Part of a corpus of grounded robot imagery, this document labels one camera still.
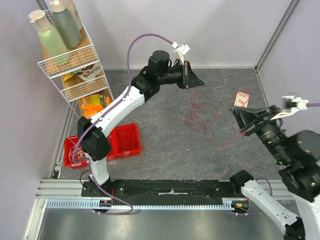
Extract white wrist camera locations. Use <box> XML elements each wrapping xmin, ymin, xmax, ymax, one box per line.
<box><xmin>171</xmin><ymin>42</ymin><xmax>190</xmax><ymax>65</ymax></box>
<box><xmin>271</xmin><ymin>95</ymin><xmax>309</xmax><ymax>120</ymax></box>

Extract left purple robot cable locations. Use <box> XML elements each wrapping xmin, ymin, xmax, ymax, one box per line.
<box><xmin>72</xmin><ymin>33</ymin><xmax>176</xmax><ymax>216</ymax></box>

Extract chocolate cookie box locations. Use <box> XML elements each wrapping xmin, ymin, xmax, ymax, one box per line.
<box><xmin>73</xmin><ymin>62</ymin><xmax>103</xmax><ymax>82</ymax></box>

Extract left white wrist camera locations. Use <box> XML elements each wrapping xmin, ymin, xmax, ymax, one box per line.
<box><xmin>171</xmin><ymin>42</ymin><xmax>190</xmax><ymax>65</ymax></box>

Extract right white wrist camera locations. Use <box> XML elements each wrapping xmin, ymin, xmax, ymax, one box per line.
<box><xmin>271</xmin><ymin>95</ymin><xmax>309</xmax><ymax>120</ymax></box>

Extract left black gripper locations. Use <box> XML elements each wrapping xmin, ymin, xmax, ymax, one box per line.
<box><xmin>158</xmin><ymin>61</ymin><xmax>204</xmax><ymax>90</ymax></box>

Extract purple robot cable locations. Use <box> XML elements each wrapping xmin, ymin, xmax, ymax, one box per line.
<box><xmin>72</xmin><ymin>33</ymin><xmax>176</xmax><ymax>216</ymax></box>
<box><xmin>234</xmin><ymin>101</ymin><xmax>320</xmax><ymax>217</ymax></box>

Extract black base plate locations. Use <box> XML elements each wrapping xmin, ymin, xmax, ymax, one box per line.
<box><xmin>81</xmin><ymin>178</ymin><xmax>251</xmax><ymax>206</ymax></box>

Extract beige bottle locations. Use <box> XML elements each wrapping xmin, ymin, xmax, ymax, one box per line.
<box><xmin>62</xmin><ymin>0</ymin><xmax>83</xmax><ymax>31</ymax></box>

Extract slotted cable duct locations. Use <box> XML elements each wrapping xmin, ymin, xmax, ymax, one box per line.
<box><xmin>46</xmin><ymin>199</ymin><xmax>235</xmax><ymax>211</ymax></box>

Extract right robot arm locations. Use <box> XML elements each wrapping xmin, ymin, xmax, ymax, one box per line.
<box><xmin>229</xmin><ymin>105</ymin><xmax>320</xmax><ymax>240</ymax></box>

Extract white cable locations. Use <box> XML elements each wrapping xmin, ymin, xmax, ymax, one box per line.
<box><xmin>65</xmin><ymin>135</ymin><xmax>88</xmax><ymax>163</ymax></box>

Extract red cable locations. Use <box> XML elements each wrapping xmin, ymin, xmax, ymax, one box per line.
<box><xmin>184</xmin><ymin>87</ymin><xmax>251</xmax><ymax>148</ymax></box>

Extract red bin left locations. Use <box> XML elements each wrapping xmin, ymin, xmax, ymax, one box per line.
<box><xmin>63</xmin><ymin>135</ymin><xmax>88</xmax><ymax>169</ymax></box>

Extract small white card box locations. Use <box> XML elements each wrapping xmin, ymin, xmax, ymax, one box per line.
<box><xmin>233</xmin><ymin>91</ymin><xmax>250</xmax><ymax>108</ymax></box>

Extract white wire shelf rack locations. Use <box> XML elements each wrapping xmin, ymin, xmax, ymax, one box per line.
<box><xmin>37</xmin><ymin>0</ymin><xmax>120</xmax><ymax>121</ymax></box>

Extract red bin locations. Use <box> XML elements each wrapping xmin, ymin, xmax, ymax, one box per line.
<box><xmin>63</xmin><ymin>135</ymin><xmax>88</xmax><ymax>169</ymax></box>
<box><xmin>110</xmin><ymin>123</ymin><xmax>142</xmax><ymax>159</ymax></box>

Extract aluminium frame rail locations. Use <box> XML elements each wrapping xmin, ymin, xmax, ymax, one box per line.
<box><xmin>35</xmin><ymin>179</ymin><xmax>294</xmax><ymax>200</ymax></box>

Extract dark green bottle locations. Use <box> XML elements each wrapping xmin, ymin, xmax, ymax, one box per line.
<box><xmin>49</xmin><ymin>0</ymin><xmax>82</xmax><ymax>49</ymax></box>

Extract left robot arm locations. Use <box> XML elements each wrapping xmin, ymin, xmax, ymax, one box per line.
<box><xmin>77</xmin><ymin>50</ymin><xmax>204</xmax><ymax>197</ymax></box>

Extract orange snack packs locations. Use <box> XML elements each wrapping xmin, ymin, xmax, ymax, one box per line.
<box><xmin>81</xmin><ymin>94</ymin><xmax>111</xmax><ymax>119</ymax></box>

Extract light green bottle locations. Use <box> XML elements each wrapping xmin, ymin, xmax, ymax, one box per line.
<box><xmin>29</xmin><ymin>9</ymin><xmax>70</xmax><ymax>67</ymax></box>

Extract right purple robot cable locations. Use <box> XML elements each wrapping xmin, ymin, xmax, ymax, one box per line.
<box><xmin>234</xmin><ymin>101</ymin><xmax>320</xmax><ymax>217</ymax></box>

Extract red bin right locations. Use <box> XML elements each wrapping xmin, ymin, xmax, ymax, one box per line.
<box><xmin>110</xmin><ymin>123</ymin><xmax>142</xmax><ymax>159</ymax></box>

